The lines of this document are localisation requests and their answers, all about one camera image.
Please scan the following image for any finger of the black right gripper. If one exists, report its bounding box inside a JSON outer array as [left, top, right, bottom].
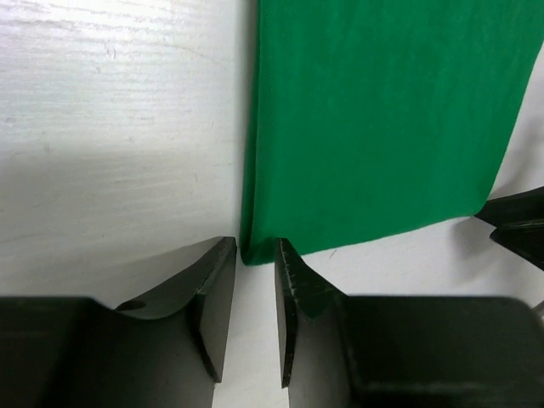
[[475, 187, 544, 227], [490, 219, 544, 269]]

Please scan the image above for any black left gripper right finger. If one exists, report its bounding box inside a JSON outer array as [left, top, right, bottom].
[[275, 239, 543, 407]]

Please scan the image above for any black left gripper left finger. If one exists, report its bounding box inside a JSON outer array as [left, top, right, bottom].
[[1, 236, 237, 407]]

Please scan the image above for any green t-shirt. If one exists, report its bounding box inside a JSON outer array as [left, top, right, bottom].
[[239, 1, 543, 265]]

